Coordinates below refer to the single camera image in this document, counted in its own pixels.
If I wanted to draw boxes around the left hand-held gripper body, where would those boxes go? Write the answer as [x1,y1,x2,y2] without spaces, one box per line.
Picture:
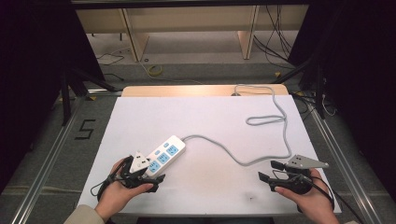
[120,151,150,189]

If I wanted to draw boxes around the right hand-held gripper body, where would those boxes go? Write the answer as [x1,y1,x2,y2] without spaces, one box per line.
[268,154,330,195]

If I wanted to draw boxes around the white power strip blue sockets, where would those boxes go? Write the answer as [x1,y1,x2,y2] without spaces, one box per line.
[144,134,187,179]

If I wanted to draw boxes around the grey power strip cable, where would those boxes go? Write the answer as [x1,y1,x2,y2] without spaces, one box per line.
[181,84,293,167]

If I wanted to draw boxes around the person's right hand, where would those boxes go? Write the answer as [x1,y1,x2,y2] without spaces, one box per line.
[274,167,341,224]

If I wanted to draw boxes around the person's left hand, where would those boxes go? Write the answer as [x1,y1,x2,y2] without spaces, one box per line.
[94,158,155,222]

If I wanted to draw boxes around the white board table cover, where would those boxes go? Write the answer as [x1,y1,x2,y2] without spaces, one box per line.
[77,94,343,217]

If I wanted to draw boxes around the yellow tape roll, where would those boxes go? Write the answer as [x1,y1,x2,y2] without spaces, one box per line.
[147,63,163,77]

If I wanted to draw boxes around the black metal stand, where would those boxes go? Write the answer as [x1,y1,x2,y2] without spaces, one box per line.
[60,66,123,127]
[273,54,329,120]

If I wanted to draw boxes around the dark curtain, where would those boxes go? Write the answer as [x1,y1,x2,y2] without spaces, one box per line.
[288,0,396,195]
[0,0,106,195]

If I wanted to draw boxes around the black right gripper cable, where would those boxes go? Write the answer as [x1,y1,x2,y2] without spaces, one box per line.
[272,169,366,224]

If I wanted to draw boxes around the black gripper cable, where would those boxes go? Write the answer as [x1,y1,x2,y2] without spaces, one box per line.
[272,169,366,224]
[90,172,126,203]

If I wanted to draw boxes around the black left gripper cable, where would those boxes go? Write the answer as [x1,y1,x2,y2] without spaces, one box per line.
[90,172,126,203]

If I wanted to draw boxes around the aluminium rail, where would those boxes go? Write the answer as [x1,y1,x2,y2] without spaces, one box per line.
[9,95,92,224]
[306,97,385,224]

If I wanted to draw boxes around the thin black floor cable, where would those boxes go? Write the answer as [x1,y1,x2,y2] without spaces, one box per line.
[95,50,126,67]

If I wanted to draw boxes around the bundle of black floor cables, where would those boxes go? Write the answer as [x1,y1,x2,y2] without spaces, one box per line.
[252,5,297,70]

